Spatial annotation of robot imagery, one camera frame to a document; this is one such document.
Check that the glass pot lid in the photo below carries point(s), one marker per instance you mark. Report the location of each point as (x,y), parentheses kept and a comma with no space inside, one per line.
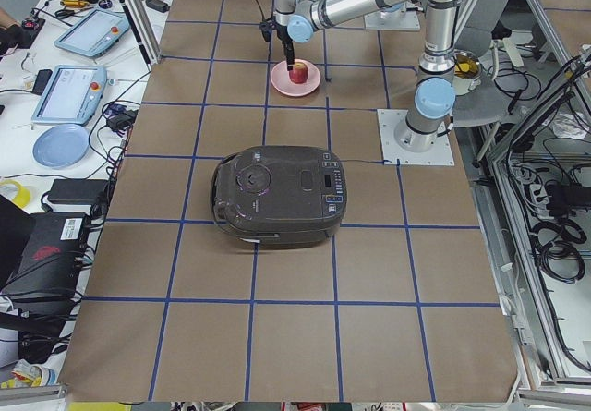
(467,72)

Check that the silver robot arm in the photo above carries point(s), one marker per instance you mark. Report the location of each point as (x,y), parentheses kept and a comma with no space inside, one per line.
(402,7)
(296,21)

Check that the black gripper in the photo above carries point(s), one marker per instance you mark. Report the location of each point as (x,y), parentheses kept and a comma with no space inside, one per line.
(284,35)

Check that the lower blue teach pendant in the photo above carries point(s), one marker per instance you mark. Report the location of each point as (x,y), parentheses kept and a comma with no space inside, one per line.
(71,96)

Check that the dark brown rice cooker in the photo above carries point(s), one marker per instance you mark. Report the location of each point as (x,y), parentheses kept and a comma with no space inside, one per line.
(279,195)

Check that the red apple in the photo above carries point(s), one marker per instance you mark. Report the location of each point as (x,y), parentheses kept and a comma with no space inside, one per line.
(299,74)

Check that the upper blue teach pendant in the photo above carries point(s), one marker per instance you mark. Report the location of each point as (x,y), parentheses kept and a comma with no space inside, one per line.
(95,34)

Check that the blue plate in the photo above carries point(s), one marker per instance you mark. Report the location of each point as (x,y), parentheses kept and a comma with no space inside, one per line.
(61,146)

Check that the black computer box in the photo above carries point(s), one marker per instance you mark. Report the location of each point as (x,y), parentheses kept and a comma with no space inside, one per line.
(51,261)

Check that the blue teach pendant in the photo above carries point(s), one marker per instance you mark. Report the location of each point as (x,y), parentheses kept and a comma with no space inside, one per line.
(95,34)
(71,96)

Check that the yellow tape roll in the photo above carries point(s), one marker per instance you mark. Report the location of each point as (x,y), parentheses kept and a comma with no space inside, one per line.
(13,191)

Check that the black power adapter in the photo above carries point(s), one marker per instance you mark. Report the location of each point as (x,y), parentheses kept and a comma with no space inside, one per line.
(76,191)

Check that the pink plate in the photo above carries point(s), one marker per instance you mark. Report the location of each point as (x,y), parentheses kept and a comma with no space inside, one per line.
(281,82)

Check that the aluminium frame post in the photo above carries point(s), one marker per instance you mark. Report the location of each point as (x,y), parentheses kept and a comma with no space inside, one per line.
(142,30)

